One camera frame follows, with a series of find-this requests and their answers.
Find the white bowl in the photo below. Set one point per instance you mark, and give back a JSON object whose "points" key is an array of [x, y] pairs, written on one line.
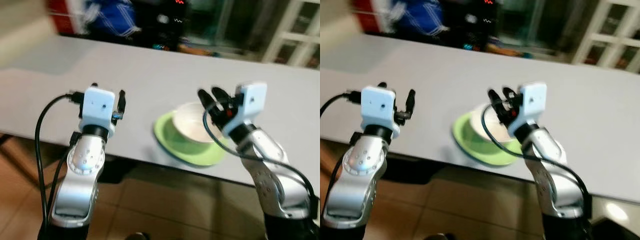
{"points": [[190, 122], [487, 125]]}

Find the green plate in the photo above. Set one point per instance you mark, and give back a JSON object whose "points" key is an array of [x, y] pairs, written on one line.
{"points": [[477, 147], [187, 150]]}

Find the black robot foot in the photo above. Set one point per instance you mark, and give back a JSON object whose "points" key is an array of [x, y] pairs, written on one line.
{"points": [[442, 236], [136, 236]]}

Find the blue white garment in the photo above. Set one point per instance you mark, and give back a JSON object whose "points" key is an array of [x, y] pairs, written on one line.
{"points": [[420, 15], [112, 17]]}

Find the black device with red lights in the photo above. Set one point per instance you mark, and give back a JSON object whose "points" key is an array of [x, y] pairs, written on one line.
{"points": [[162, 25], [470, 25]]}

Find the white framed glass door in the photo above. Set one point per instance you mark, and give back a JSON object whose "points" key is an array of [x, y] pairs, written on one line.
{"points": [[295, 37], [607, 37]]}

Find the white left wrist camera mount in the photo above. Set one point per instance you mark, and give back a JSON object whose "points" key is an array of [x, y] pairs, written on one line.
{"points": [[97, 107], [378, 107]]}

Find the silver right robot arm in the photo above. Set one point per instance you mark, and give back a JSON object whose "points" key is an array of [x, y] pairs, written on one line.
{"points": [[550, 165], [272, 170]]}

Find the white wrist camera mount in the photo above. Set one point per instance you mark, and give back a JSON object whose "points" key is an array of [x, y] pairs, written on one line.
{"points": [[97, 107], [532, 102], [250, 102], [378, 107]]}

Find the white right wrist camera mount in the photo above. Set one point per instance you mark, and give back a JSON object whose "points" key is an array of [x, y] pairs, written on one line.
{"points": [[250, 102], [532, 102]]}

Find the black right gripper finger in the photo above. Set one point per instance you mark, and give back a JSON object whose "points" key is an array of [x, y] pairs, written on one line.
{"points": [[509, 94], [206, 100], [495, 100], [220, 95]]}

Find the red crate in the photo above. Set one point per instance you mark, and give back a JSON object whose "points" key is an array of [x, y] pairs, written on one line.
{"points": [[367, 12], [62, 12]]}

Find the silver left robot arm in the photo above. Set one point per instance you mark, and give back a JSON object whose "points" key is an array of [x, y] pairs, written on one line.
{"points": [[80, 165], [357, 170]]}

